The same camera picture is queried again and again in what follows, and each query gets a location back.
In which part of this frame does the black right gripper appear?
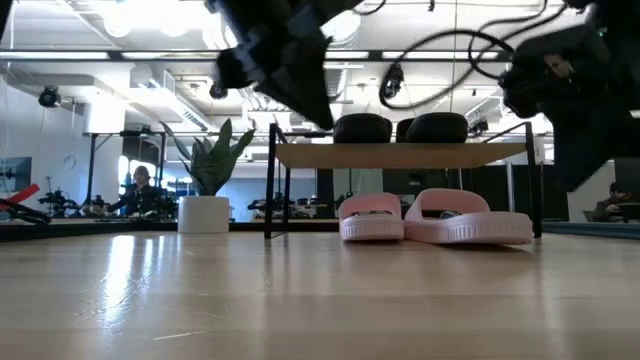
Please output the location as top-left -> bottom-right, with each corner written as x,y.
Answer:
499,24 -> 640,192

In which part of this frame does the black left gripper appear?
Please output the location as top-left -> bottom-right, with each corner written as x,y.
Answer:
214,0 -> 364,131

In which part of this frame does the pink slide sandal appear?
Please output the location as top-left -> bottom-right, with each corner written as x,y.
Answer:
338,192 -> 406,243
403,187 -> 534,246

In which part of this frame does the black monitor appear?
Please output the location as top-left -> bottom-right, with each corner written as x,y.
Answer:
613,158 -> 640,202

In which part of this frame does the person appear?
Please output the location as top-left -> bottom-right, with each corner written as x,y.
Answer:
591,181 -> 635,223
106,165 -> 162,218

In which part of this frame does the black partition panel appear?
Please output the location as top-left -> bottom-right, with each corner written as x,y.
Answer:
460,164 -> 556,223

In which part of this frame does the green snake plant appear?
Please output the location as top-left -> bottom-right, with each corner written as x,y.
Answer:
159,117 -> 257,198

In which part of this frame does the white round plant pot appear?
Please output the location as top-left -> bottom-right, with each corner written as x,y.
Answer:
177,195 -> 231,235

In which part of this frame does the red bar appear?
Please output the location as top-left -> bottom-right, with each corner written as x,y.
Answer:
0,183 -> 41,207

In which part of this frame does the silver ceiling duct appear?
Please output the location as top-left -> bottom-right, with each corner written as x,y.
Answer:
319,8 -> 362,101

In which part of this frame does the wooden shelf, black metal frame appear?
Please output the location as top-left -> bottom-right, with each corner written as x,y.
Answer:
264,121 -> 544,241

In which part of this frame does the black looping cable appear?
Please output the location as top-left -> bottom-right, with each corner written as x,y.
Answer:
377,28 -> 517,112

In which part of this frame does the black thin cable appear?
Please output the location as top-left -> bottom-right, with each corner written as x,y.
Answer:
466,0 -> 570,81

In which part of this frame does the black metal rig frame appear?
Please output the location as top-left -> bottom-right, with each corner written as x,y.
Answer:
82,130 -> 167,201

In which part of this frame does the black overhead frame bar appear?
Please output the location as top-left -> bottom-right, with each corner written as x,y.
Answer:
0,48 -> 516,64

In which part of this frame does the wall screen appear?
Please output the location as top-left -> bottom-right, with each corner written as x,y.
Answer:
0,155 -> 33,195

